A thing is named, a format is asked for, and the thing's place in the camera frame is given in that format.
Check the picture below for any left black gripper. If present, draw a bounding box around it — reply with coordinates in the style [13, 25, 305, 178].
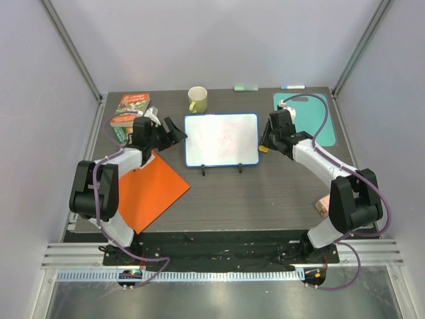
[147, 118, 187, 152]

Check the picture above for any yellow whiteboard eraser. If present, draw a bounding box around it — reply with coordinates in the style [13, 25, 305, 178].
[258, 145, 269, 154]

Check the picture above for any blue framed whiteboard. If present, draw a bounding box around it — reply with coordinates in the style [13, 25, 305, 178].
[184, 113, 260, 167]

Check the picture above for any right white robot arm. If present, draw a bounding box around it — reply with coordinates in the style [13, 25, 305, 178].
[260, 109, 383, 263]

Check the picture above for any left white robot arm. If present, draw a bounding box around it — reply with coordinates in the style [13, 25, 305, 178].
[69, 117, 190, 265]

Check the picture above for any blue white marker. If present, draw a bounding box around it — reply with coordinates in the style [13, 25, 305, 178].
[280, 85, 305, 90]

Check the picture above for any yellow green mug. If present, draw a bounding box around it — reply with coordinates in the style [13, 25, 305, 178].
[188, 86, 208, 114]

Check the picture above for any teal cutting board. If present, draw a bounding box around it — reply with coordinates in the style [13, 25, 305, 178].
[286, 96, 336, 147]

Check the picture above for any green cover book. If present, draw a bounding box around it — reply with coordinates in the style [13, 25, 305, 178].
[112, 127, 133, 145]

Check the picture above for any orange cover book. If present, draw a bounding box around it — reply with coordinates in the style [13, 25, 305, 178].
[110, 93, 150, 128]

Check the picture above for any green eraser block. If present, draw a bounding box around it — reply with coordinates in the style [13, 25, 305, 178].
[234, 85, 259, 92]

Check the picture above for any orange paper sheet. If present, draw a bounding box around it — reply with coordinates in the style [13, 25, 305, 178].
[118, 152, 190, 234]

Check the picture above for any pink dice block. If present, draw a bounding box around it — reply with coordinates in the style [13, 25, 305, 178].
[315, 195, 330, 217]

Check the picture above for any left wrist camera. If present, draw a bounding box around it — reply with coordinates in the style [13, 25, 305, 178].
[143, 106, 161, 126]

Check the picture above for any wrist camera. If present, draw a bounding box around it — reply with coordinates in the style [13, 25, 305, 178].
[143, 106, 161, 126]
[278, 100, 296, 122]

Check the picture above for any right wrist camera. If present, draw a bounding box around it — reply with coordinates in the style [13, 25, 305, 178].
[278, 100, 296, 122]

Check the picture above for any black wire board stand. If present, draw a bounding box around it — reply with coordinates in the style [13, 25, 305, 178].
[200, 163, 244, 177]

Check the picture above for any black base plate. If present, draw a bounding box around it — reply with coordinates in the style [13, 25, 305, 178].
[102, 232, 340, 266]

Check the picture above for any white slotted cable duct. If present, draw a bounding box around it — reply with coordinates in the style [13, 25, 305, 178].
[56, 268, 305, 282]

